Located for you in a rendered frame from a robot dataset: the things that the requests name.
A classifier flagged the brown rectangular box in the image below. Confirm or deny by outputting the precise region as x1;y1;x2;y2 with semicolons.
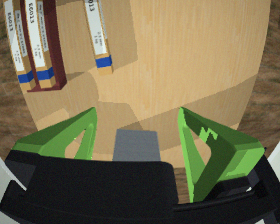
3;0;36;91

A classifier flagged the long tan cardboard box with blue bands and white label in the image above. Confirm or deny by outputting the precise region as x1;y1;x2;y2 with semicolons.
24;0;56;88

